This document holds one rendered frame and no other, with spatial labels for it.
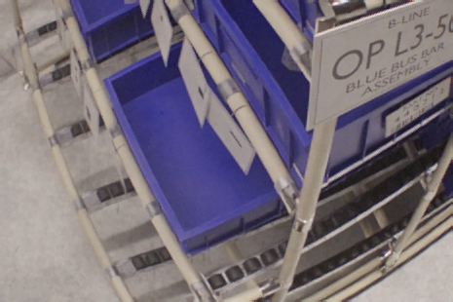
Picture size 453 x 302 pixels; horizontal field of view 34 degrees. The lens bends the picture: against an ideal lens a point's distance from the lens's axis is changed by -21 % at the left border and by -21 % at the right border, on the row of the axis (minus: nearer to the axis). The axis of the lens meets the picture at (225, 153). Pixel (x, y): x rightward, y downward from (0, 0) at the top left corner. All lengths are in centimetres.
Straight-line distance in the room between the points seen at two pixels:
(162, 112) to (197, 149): 11
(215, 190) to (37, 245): 94
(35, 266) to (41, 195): 25
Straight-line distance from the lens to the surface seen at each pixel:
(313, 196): 128
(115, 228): 251
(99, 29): 179
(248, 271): 169
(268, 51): 149
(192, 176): 175
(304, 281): 204
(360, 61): 97
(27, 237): 255
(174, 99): 182
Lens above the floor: 233
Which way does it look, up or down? 64 degrees down
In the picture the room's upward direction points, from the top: 1 degrees clockwise
